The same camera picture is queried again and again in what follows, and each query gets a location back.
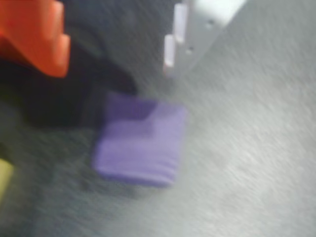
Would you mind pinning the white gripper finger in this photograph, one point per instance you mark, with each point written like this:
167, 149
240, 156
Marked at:
197, 29

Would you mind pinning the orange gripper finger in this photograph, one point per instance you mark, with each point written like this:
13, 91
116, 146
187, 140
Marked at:
34, 32

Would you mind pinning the purple wooden cube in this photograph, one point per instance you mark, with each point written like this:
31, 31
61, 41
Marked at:
140, 148

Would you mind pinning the yellow wooden cube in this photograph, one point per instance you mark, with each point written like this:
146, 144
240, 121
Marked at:
5, 180

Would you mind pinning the black table mat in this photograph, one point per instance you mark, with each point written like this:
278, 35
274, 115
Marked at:
247, 172

